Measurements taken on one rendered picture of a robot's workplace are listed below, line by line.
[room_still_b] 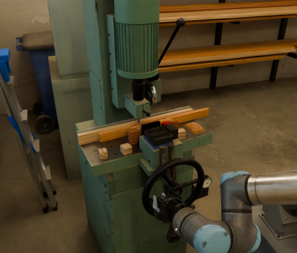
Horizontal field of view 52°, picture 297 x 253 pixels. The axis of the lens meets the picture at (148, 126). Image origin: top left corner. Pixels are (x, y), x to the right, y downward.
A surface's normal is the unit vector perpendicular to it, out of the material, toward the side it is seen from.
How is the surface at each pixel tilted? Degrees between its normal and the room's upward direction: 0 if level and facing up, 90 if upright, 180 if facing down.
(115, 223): 90
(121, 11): 90
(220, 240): 68
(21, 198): 0
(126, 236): 90
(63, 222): 0
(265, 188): 59
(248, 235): 50
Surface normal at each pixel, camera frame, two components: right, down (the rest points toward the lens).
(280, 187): -0.70, -0.22
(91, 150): 0.00, -0.87
